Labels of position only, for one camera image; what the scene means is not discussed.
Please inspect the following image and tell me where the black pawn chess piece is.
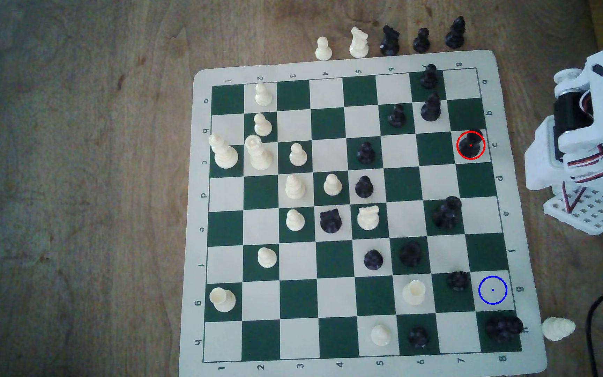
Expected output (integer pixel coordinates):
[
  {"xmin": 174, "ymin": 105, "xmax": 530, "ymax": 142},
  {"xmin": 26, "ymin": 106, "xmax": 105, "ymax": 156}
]
[
  {"xmin": 356, "ymin": 141, "xmax": 377, "ymax": 165},
  {"xmin": 388, "ymin": 104, "xmax": 407, "ymax": 129},
  {"xmin": 363, "ymin": 249, "xmax": 384, "ymax": 271},
  {"xmin": 459, "ymin": 131, "xmax": 484, "ymax": 159},
  {"xmin": 412, "ymin": 27, "xmax": 431, "ymax": 54},
  {"xmin": 355, "ymin": 175, "xmax": 375, "ymax": 199},
  {"xmin": 446, "ymin": 271, "xmax": 470, "ymax": 292},
  {"xmin": 408, "ymin": 326, "xmax": 430, "ymax": 349}
]

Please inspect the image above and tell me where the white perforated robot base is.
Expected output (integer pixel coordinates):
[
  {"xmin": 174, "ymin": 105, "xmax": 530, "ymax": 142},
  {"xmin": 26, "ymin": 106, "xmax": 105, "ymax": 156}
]
[{"xmin": 542, "ymin": 180, "xmax": 603, "ymax": 235}]

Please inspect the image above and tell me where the white bishop chess piece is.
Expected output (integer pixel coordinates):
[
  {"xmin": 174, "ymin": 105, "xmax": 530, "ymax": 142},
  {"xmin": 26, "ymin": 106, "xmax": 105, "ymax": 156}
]
[
  {"xmin": 541, "ymin": 317, "xmax": 577, "ymax": 342},
  {"xmin": 285, "ymin": 174, "xmax": 306, "ymax": 200}
]

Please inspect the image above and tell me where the black knight chess piece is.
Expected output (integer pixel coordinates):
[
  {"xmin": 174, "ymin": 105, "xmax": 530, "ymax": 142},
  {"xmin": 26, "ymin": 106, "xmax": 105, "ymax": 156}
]
[
  {"xmin": 379, "ymin": 24, "xmax": 401, "ymax": 57},
  {"xmin": 320, "ymin": 208, "xmax": 343, "ymax": 234}
]

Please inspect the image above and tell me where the white queen chess piece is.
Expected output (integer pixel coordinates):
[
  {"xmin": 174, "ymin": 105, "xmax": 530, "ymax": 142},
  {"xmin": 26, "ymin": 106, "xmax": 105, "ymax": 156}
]
[{"xmin": 244, "ymin": 134, "xmax": 274, "ymax": 171}]

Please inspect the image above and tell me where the white knight chess piece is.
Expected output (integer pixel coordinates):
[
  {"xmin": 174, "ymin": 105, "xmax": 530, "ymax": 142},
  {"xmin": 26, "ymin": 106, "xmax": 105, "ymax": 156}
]
[
  {"xmin": 349, "ymin": 26, "xmax": 370, "ymax": 59},
  {"xmin": 356, "ymin": 205, "xmax": 381, "ymax": 231}
]

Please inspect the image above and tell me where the white king chess piece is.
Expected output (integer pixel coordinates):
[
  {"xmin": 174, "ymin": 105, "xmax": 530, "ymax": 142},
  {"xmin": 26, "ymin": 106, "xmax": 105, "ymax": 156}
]
[{"xmin": 208, "ymin": 133, "xmax": 239, "ymax": 169}]

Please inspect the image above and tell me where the white rook chess piece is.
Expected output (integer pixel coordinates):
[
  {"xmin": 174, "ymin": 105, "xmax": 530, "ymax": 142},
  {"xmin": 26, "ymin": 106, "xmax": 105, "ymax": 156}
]
[
  {"xmin": 402, "ymin": 280, "xmax": 427, "ymax": 306},
  {"xmin": 209, "ymin": 287, "xmax": 237, "ymax": 314}
]

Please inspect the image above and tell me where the black king chess piece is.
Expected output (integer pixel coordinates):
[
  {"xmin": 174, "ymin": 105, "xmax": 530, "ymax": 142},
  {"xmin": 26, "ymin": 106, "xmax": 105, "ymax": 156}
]
[{"xmin": 484, "ymin": 315, "xmax": 524, "ymax": 343}]

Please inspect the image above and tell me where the green and cream chessboard mat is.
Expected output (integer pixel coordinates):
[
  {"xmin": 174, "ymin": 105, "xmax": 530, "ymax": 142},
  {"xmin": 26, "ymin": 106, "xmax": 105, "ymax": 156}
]
[{"xmin": 178, "ymin": 50, "xmax": 548, "ymax": 377}]

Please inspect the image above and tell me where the red black servo wire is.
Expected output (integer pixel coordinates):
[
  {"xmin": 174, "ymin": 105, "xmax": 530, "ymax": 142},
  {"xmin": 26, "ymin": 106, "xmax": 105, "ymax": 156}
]
[{"xmin": 560, "ymin": 139, "xmax": 603, "ymax": 213}]

